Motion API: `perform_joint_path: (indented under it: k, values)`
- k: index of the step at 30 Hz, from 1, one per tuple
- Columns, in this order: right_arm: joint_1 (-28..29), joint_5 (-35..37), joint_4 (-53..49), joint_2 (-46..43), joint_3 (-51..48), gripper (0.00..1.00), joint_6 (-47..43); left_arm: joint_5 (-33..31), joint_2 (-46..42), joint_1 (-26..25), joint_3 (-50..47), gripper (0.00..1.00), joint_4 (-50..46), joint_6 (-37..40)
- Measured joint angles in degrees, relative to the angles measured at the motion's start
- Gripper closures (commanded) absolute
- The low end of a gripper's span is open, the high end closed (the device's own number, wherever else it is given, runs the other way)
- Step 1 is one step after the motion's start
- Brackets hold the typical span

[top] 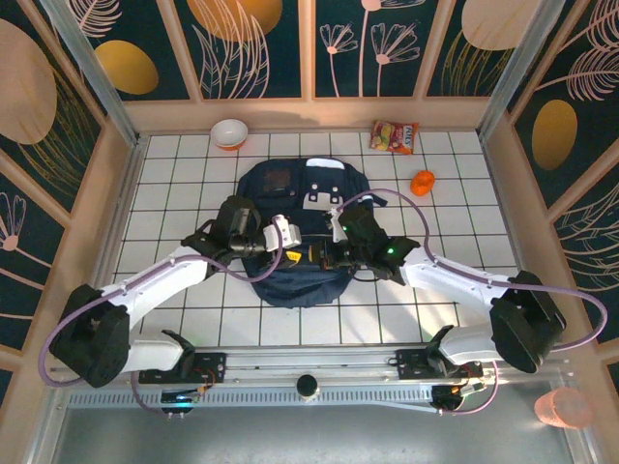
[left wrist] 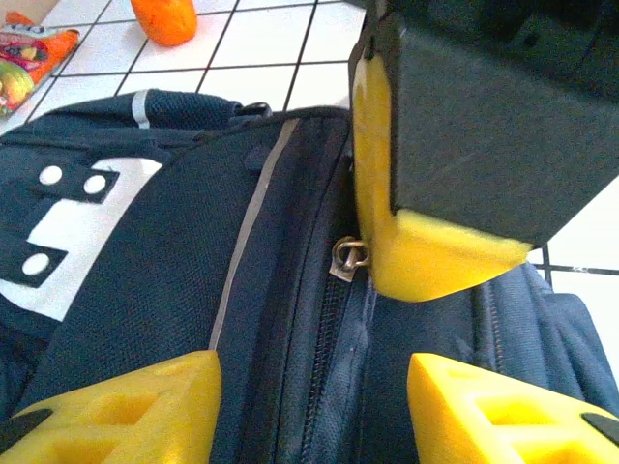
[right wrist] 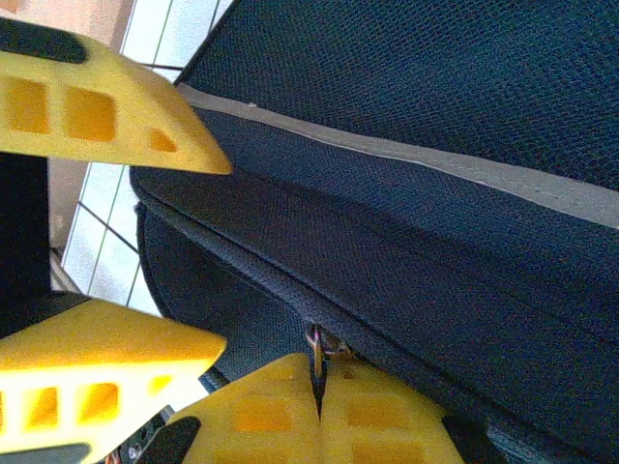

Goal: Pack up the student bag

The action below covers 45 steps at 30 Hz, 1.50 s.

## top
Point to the navy blue backpack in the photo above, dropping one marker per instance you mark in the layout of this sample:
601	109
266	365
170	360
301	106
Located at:
300	290

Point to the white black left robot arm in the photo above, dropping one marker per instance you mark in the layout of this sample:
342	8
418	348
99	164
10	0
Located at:
159	285

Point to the orange fruit candy bag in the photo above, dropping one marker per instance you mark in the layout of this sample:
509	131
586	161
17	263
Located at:
394	137

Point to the white orange bowl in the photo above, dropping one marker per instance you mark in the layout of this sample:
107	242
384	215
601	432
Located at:
229	133

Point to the black round knob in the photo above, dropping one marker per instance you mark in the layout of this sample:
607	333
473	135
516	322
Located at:
307	386

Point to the black controller board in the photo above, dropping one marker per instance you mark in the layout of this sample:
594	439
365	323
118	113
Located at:
179	400
450	398

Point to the pink translucent cup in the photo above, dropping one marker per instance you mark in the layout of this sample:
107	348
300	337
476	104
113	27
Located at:
563	408

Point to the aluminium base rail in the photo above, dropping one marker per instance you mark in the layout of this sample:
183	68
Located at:
309	360

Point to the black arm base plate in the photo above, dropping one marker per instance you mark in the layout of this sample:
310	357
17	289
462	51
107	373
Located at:
411	365
213	367

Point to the aluminium frame post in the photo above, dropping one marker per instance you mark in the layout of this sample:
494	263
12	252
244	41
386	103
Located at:
517	67
97	77

